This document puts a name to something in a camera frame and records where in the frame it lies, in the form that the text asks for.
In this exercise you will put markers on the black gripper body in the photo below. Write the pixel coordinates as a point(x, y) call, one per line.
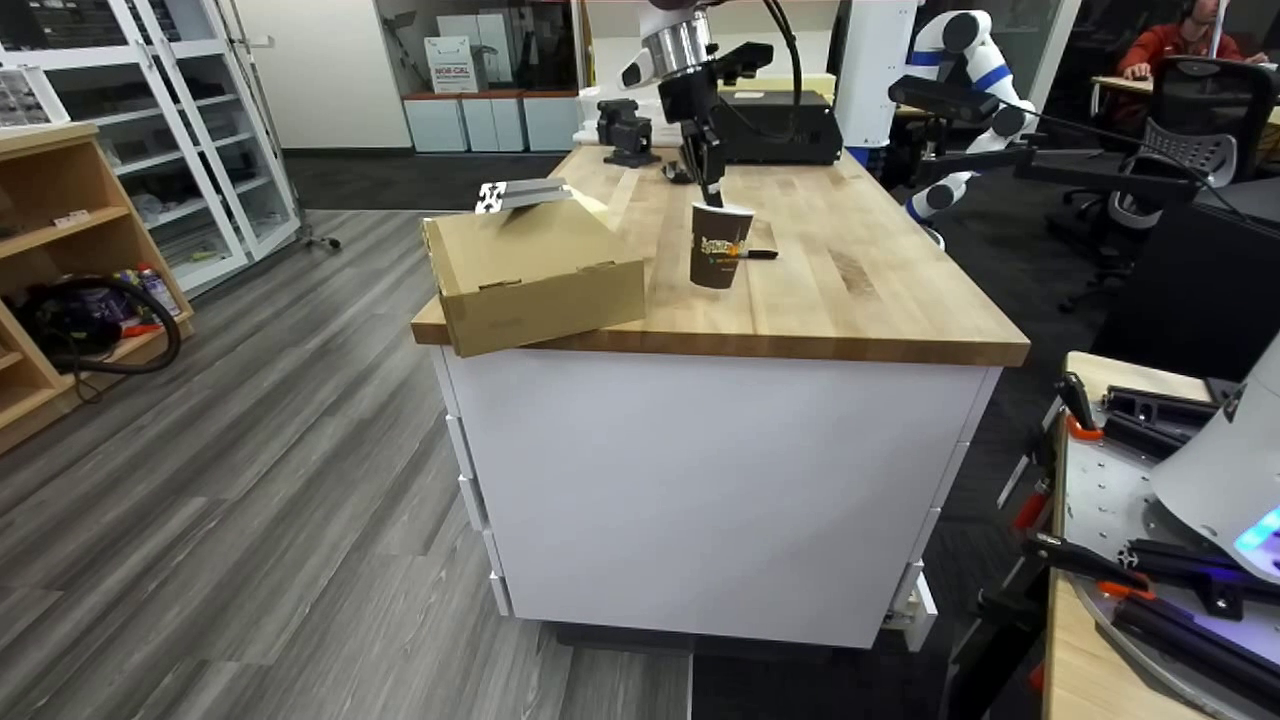
point(698, 118)

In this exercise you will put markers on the brown paper coffee cup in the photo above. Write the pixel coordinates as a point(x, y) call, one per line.
point(719, 260)

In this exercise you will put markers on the black robot base box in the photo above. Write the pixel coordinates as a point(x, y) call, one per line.
point(786, 133)

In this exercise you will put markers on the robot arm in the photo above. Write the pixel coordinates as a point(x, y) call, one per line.
point(672, 47)

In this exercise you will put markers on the black clamp device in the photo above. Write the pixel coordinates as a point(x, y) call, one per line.
point(627, 133)

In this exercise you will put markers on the black marker pen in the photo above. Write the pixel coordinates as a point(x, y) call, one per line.
point(763, 254)

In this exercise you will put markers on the white column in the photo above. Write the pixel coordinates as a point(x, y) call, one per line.
point(879, 66)

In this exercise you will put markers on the cardboard box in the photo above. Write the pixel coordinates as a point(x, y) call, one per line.
point(535, 286)

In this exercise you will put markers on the white low drawer units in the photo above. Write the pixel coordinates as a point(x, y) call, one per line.
point(486, 122)

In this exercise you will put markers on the white box on shelf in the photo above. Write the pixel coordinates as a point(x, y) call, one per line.
point(448, 66)

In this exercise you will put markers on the white and blue robot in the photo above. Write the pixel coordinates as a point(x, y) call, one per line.
point(982, 62)

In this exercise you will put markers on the white table cabinet base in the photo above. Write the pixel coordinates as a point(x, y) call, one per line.
point(722, 494)

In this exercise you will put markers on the small grey floor object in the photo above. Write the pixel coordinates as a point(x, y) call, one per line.
point(325, 246)

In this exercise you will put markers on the person in red shirt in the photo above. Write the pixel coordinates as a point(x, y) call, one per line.
point(1173, 42)

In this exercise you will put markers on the black mesh office chair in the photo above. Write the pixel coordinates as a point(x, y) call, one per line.
point(1202, 144)

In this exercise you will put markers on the perforated metal plate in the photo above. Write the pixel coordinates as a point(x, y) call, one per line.
point(1107, 494)

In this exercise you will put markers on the white glass door cabinet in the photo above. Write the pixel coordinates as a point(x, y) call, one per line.
point(200, 133)

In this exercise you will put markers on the black and orange clamp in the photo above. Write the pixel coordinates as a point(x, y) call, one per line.
point(1161, 414)
point(1173, 567)

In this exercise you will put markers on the grey sheet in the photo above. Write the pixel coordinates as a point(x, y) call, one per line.
point(1224, 465)

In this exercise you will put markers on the wooden shelf workbench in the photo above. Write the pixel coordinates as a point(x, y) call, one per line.
point(55, 160)

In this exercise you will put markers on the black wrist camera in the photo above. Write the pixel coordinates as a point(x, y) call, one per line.
point(746, 62)

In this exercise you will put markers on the white aluminium rail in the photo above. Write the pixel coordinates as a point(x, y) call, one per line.
point(512, 199)

